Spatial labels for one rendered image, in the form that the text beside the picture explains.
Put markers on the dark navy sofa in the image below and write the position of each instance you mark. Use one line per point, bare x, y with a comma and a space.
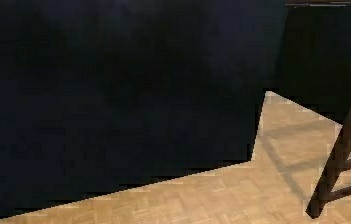
116, 100

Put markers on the dark brown wooden chair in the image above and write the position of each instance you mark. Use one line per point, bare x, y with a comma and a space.
340, 156

